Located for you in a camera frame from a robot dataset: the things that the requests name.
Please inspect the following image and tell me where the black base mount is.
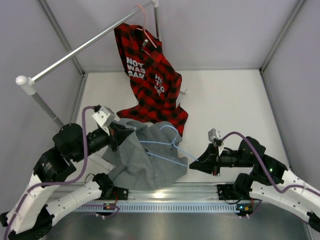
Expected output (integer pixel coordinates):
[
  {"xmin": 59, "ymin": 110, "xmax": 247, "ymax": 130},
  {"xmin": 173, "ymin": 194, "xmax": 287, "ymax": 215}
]
[
  {"xmin": 216, "ymin": 184, "xmax": 240, "ymax": 201},
  {"xmin": 108, "ymin": 186, "xmax": 129, "ymax": 201}
]

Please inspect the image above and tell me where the slotted grey cable duct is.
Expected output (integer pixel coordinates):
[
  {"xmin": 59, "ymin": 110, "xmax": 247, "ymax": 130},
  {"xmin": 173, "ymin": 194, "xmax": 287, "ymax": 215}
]
[{"xmin": 75, "ymin": 202, "xmax": 242, "ymax": 214}]

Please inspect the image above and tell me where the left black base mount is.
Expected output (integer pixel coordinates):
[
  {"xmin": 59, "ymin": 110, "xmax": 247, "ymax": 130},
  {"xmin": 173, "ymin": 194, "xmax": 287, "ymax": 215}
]
[{"xmin": 108, "ymin": 186, "xmax": 129, "ymax": 201}]

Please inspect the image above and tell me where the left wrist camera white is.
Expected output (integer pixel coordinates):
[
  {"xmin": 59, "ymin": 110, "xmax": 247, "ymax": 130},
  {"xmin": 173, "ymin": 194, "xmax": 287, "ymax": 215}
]
[{"xmin": 92, "ymin": 105, "xmax": 119, "ymax": 129}]

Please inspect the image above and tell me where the silver clothes rack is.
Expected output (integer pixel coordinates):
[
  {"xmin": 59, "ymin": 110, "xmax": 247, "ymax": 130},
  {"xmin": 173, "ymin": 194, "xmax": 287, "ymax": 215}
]
[{"xmin": 15, "ymin": 0, "xmax": 190, "ymax": 131}]

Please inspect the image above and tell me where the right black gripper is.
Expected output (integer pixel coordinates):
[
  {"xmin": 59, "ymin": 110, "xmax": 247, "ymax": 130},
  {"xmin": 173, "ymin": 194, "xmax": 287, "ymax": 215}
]
[{"xmin": 189, "ymin": 142, "xmax": 254, "ymax": 176}]

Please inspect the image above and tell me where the pink wire hanger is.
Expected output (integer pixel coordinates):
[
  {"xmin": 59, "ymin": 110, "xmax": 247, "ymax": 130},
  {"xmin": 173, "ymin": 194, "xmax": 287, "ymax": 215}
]
[{"xmin": 135, "ymin": 3, "xmax": 159, "ymax": 48}]

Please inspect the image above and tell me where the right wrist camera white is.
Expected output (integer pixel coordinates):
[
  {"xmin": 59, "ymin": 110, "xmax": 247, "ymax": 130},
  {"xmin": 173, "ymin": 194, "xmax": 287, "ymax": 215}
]
[{"xmin": 208, "ymin": 128, "xmax": 225, "ymax": 156}]

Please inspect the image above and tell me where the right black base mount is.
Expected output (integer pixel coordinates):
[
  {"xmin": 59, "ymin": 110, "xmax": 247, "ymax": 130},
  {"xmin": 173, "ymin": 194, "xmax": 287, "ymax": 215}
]
[{"xmin": 216, "ymin": 184, "xmax": 240, "ymax": 201}]

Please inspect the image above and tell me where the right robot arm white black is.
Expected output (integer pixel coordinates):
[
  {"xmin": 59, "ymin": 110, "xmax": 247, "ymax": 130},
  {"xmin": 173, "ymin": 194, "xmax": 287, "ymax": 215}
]
[{"xmin": 189, "ymin": 137, "xmax": 320, "ymax": 232}]

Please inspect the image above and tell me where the red black plaid shirt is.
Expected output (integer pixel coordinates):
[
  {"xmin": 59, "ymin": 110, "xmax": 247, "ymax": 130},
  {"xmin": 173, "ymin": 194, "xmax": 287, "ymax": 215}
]
[{"xmin": 114, "ymin": 23, "xmax": 189, "ymax": 135}]

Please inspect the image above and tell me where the grey button shirt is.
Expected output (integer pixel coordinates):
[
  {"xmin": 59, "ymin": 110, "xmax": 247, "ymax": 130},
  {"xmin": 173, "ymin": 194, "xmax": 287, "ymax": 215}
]
[{"xmin": 102, "ymin": 118, "xmax": 188, "ymax": 191}]

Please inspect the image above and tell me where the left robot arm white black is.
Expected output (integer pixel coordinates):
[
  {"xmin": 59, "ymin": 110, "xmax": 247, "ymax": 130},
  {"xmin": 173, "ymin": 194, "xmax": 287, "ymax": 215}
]
[{"xmin": 0, "ymin": 123, "xmax": 133, "ymax": 240}]

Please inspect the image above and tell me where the aluminium mounting rail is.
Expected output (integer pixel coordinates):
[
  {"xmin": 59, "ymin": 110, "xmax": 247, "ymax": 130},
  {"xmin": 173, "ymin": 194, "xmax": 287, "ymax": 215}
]
[{"xmin": 47, "ymin": 181, "xmax": 253, "ymax": 203}]

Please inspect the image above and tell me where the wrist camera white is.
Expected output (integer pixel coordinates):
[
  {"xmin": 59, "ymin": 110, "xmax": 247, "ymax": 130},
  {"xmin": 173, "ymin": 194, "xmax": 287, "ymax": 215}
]
[
  {"xmin": 208, "ymin": 128, "xmax": 225, "ymax": 156},
  {"xmin": 92, "ymin": 105, "xmax": 119, "ymax": 129}
]

